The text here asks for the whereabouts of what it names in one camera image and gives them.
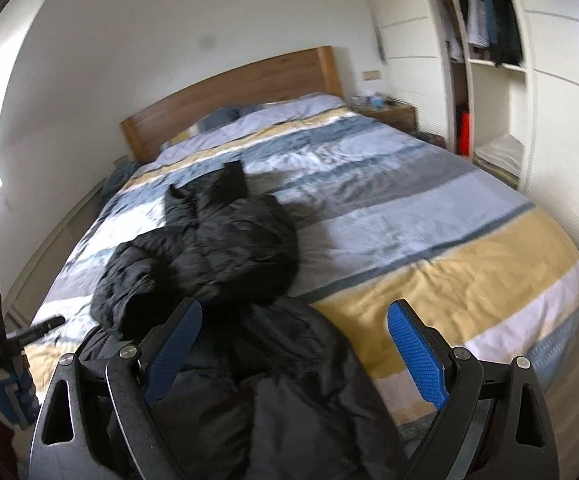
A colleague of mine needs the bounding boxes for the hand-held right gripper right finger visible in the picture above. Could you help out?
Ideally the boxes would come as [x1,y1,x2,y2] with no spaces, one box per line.
[388,300,560,480]

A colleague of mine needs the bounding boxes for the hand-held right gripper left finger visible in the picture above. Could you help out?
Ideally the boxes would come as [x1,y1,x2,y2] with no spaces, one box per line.
[30,299,203,480]

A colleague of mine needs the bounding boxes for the black puffer coat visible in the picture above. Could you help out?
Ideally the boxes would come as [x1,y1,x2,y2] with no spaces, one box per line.
[77,160,407,480]

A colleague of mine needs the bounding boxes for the folded clothes on shelves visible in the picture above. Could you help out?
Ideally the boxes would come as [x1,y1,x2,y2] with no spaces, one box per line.
[432,0,526,67]

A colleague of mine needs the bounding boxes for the bed with striped duvet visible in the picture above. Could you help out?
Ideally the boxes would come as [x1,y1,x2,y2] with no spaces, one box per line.
[24,92,579,428]

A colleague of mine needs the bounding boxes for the blue cloth pile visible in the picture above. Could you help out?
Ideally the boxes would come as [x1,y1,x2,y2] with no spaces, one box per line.
[102,160,138,198]

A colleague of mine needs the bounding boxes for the folded linen stack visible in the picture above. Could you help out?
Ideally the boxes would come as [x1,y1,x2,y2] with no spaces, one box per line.
[472,134,524,190]

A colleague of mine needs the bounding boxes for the striped pillow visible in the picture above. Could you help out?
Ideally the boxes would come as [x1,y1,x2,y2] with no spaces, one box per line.
[160,124,203,150]

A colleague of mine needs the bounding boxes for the red box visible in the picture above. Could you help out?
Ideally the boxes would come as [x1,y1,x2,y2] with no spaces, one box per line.
[457,105,473,157]

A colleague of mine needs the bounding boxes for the blue grey pillow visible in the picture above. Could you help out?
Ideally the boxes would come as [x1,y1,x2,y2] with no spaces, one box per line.
[197,104,266,133]

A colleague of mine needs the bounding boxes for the wooden nightstand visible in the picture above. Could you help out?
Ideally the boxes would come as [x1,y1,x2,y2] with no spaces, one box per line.
[357,103,417,134]

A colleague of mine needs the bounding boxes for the wooden headboard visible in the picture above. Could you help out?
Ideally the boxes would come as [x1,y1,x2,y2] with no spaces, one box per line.
[120,45,345,163]

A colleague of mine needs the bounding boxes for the white wardrobe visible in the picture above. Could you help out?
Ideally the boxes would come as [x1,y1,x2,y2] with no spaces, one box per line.
[353,0,579,311]

